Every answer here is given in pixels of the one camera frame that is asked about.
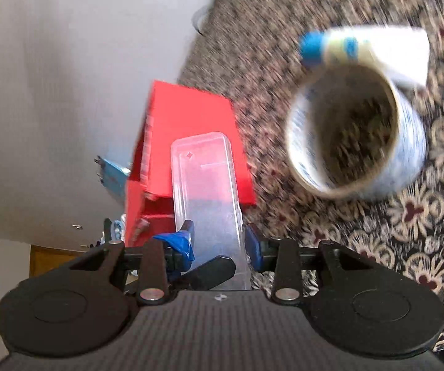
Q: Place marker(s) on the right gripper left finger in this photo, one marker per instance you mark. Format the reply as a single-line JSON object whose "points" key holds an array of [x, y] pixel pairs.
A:
{"points": [[178, 250]]}

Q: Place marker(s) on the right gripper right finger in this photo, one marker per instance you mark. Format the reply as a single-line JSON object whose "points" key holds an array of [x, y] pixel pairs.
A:
{"points": [[257, 248]]}

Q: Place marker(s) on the clear plastic case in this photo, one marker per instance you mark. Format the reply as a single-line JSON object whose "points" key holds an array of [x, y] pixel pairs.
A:
{"points": [[204, 190]]}

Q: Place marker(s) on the white blue-capped lotion tube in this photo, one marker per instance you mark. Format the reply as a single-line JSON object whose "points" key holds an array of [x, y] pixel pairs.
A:
{"points": [[401, 53]]}

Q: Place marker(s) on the blue plastic bag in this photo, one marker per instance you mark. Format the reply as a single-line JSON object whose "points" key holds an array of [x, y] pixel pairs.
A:
{"points": [[113, 177]]}

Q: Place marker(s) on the red cardboard box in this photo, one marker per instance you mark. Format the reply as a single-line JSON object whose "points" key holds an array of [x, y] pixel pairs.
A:
{"points": [[174, 112]]}

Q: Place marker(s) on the blue white ceramic mug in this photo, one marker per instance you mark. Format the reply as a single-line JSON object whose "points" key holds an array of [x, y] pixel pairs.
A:
{"points": [[351, 134]]}

